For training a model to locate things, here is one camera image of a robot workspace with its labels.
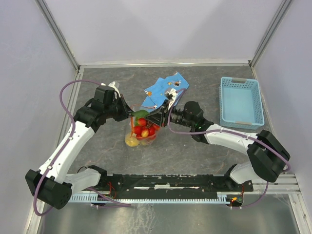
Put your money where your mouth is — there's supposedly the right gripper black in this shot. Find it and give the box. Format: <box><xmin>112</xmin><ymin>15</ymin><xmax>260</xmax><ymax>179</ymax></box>
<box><xmin>144</xmin><ymin>100</ymin><xmax>194</xmax><ymax>128</ymax></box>

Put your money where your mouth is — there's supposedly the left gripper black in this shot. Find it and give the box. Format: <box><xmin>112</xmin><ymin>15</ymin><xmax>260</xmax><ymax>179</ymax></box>
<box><xmin>104</xmin><ymin>94</ymin><xmax>136</xmax><ymax>122</ymax></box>

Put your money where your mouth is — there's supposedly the red berry cluster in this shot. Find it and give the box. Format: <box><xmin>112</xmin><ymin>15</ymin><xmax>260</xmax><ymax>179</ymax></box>
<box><xmin>131</xmin><ymin>110</ymin><xmax>160</xmax><ymax>140</ymax></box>

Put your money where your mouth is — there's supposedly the clear zip bag orange zipper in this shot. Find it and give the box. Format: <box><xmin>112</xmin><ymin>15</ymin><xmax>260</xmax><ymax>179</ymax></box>
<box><xmin>125</xmin><ymin>104</ymin><xmax>160</xmax><ymax>147</ymax></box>

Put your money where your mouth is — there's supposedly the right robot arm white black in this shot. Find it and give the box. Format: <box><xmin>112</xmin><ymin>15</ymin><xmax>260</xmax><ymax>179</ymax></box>
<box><xmin>146</xmin><ymin>101</ymin><xmax>291</xmax><ymax>191</ymax></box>

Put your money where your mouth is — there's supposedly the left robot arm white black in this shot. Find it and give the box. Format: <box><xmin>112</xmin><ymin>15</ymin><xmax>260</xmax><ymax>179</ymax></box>
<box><xmin>25</xmin><ymin>81</ymin><xmax>132</xmax><ymax>210</ymax></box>

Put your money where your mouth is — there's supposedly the blue cartoon print cloth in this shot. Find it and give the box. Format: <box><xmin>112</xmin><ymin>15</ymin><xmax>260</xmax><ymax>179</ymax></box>
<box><xmin>141</xmin><ymin>72</ymin><xmax>189</xmax><ymax>112</ymax></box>

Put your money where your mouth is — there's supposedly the blue plastic basket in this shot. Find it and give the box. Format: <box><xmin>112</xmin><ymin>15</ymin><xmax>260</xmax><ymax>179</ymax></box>
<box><xmin>219</xmin><ymin>77</ymin><xmax>265</xmax><ymax>130</ymax></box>

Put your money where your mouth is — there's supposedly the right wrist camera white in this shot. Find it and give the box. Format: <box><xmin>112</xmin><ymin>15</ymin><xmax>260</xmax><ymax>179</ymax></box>
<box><xmin>164</xmin><ymin>88</ymin><xmax>178</xmax><ymax>109</ymax></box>

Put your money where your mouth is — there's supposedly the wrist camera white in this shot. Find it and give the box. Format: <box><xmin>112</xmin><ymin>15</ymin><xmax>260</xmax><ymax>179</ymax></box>
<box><xmin>164</xmin><ymin>88</ymin><xmax>178</xmax><ymax>109</ymax></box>
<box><xmin>101</xmin><ymin>81</ymin><xmax>120</xmax><ymax>97</ymax></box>

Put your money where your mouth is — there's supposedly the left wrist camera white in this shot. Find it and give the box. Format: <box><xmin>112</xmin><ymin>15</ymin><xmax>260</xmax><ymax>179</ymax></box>
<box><xmin>101</xmin><ymin>81</ymin><xmax>120</xmax><ymax>97</ymax></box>

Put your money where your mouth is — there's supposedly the aluminium frame rail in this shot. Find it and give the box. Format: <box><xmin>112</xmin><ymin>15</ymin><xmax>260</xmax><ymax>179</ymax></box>
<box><xmin>80</xmin><ymin>58</ymin><xmax>250</xmax><ymax>69</ymax></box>

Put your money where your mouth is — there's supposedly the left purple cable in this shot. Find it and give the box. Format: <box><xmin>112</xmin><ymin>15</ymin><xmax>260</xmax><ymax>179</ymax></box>
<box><xmin>33</xmin><ymin>79</ymin><xmax>103</xmax><ymax>216</ymax></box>

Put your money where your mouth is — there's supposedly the light blue cable duct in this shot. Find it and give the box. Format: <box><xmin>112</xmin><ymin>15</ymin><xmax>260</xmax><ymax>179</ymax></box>
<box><xmin>69</xmin><ymin>192</ymin><xmax>231</xmax><ymax>205</ymax></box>

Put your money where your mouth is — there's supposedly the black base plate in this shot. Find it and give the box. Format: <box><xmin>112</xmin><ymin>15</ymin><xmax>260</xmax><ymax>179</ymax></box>
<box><xmin>94</xmin><ymin>174</ymin><xmax>254</xmax><ymax>199</ymax></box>

